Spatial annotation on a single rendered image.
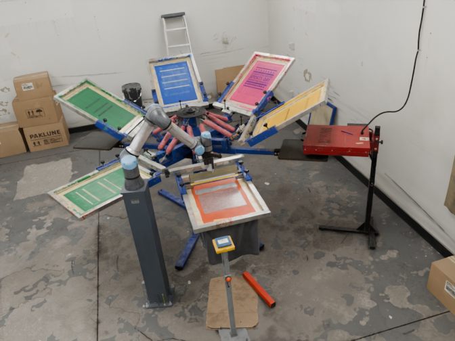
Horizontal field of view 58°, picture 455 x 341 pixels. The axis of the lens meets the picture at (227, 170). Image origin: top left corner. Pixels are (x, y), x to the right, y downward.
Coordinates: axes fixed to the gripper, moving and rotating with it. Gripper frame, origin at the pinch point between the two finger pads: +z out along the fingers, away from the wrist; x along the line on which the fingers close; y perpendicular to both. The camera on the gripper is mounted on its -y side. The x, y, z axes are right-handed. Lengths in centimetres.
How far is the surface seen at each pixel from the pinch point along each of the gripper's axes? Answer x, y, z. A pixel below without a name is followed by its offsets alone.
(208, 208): 33.0, 12.6, 13.7
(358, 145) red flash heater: 10, -129, -1
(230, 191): 16.2, -9.7, 13.8
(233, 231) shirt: 49, -2, 29
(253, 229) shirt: 50, -18, 31
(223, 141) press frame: -62, -25, 5
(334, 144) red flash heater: 0, -111, -1
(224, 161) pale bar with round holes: -22.3, -15.3, 5.9
